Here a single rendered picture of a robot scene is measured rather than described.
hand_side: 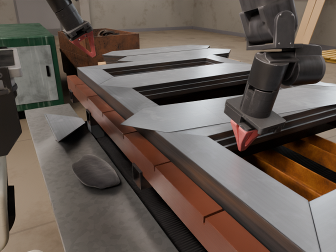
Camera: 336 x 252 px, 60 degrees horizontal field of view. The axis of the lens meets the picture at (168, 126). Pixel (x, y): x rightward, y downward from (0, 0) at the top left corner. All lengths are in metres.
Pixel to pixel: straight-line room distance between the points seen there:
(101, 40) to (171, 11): 8.47
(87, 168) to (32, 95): 2.45
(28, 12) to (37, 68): 7.67
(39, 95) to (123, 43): 1.41
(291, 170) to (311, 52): 0.44
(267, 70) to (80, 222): 0.51
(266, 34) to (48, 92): 2.91
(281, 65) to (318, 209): 0.23
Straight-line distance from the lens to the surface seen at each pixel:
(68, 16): 0.88
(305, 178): 0.90
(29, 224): 1.88
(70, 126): 1.13
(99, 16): 11.20
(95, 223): 0.72
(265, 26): 0.50
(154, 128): 0.70
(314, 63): 0.56
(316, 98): 1.02
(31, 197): 2.08
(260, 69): 0.51
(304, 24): 7.95
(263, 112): 0.54
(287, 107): 0.90
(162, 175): 0.59
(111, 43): 4.02
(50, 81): 3.24
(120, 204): 0.76
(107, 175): 0.83
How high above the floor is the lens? 1.15
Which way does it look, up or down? 24 degrees down
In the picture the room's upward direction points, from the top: straight up
